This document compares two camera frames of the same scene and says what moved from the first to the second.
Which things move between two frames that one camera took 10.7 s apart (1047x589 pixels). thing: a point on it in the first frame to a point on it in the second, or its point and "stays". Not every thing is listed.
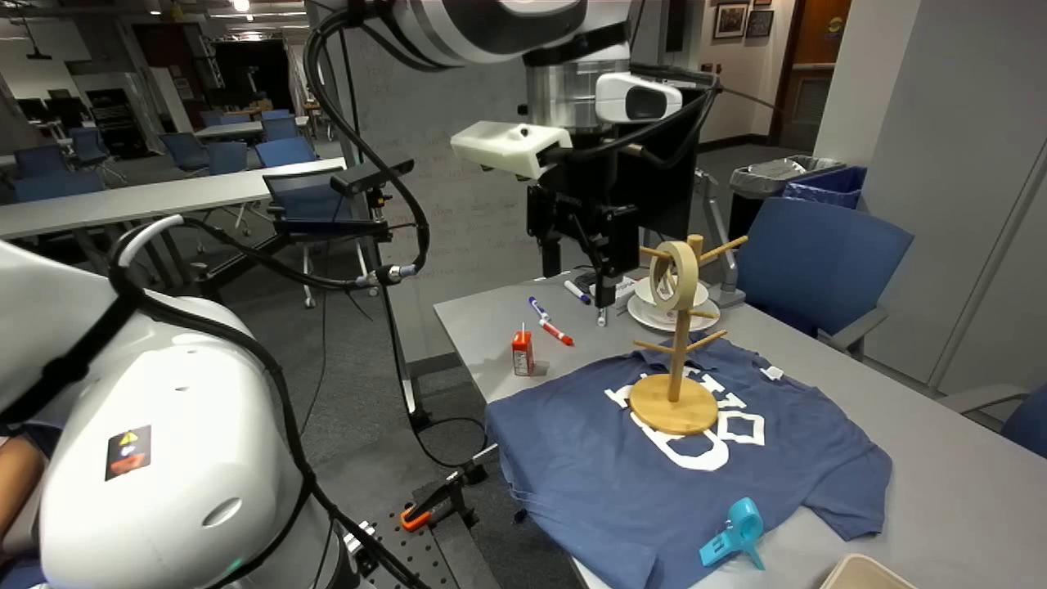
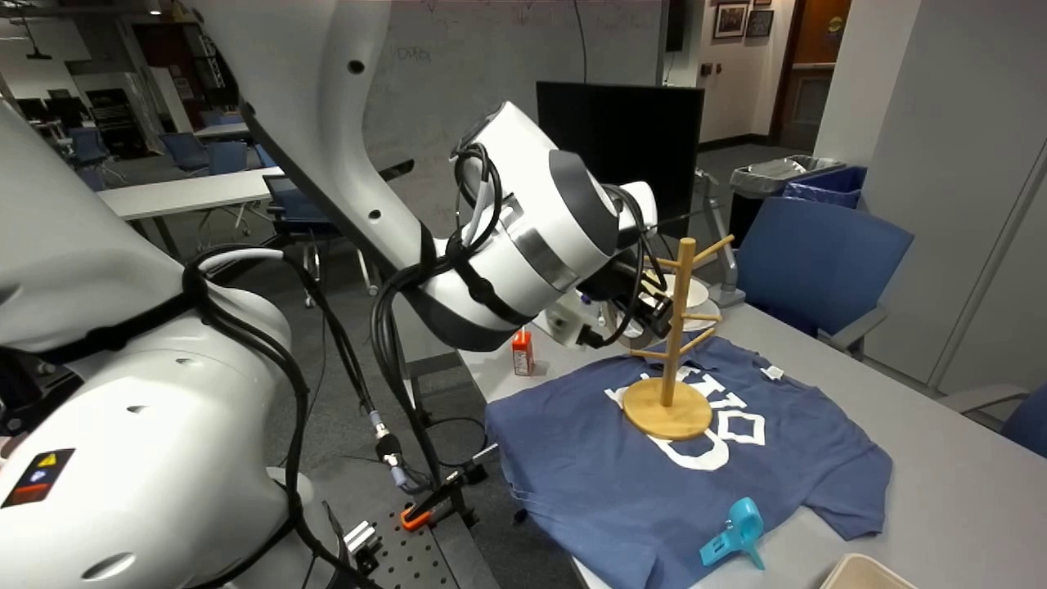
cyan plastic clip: (742, 532) stays
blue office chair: (819, 264) stays
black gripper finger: (605, 297) to (656, 317)
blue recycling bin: (830, 184) stays
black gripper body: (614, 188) to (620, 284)
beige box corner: (859, 569) stays
